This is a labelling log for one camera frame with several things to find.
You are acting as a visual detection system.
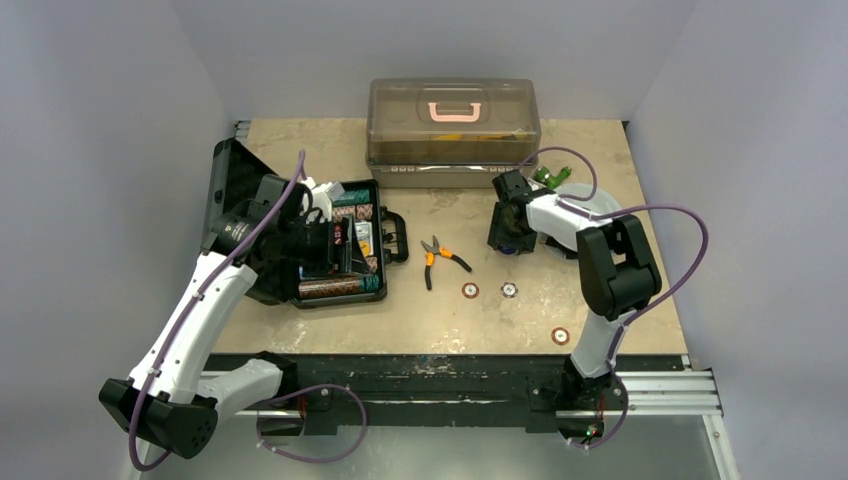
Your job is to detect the top chip row purple green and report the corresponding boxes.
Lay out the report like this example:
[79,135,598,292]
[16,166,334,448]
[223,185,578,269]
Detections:
[333,189,372,207]

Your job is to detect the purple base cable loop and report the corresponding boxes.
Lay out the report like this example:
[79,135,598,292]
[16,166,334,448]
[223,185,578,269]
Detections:
[256,384,370,465]

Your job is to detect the grey poker chip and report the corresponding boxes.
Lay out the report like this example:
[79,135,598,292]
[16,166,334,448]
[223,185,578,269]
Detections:
[501,282,518,298]

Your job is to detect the black poker chip case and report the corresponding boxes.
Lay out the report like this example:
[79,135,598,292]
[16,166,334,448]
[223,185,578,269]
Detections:
[201,138,409,309]

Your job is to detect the bottom chip row brown green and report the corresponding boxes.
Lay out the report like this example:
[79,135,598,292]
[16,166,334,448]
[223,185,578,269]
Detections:
[298,275,381,299]

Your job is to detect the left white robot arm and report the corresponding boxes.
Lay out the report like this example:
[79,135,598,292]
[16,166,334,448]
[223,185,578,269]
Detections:
[99,171,345,472]

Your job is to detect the red poker chip front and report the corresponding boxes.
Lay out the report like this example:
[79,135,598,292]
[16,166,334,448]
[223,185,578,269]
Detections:
[551,327,570,346]

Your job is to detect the orange big blind button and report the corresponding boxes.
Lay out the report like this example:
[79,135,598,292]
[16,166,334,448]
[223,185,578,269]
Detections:
[359,241,373,257]

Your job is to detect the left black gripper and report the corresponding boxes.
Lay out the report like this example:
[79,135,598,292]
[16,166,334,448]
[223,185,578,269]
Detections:
[279,213,370,278]

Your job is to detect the green toy figure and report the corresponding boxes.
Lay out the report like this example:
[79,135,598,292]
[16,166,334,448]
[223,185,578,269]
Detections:
[532,166,572,192]

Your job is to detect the orange black pliers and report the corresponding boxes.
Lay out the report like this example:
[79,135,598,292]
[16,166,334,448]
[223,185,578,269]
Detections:
[420,236,474,292]

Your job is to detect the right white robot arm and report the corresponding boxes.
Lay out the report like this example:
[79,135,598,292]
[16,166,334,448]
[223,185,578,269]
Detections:
[487,170,662,407]

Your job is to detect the red poker chip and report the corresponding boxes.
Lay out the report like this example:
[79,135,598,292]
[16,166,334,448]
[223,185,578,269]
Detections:
[462,282,480,299]
[551,327,570,346]

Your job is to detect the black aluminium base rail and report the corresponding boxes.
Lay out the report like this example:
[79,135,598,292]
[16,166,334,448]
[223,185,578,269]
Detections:
[241,354,722,442]

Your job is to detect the translucent brown storage box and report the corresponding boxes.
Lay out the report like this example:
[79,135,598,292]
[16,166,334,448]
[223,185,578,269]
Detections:
[366,77,541,189]

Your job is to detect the blue playing card deck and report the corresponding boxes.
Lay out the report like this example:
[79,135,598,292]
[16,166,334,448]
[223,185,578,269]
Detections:
[354,220,374,253]

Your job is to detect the white filament spool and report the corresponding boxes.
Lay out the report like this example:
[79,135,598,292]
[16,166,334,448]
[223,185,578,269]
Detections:
[542,183,622,261]

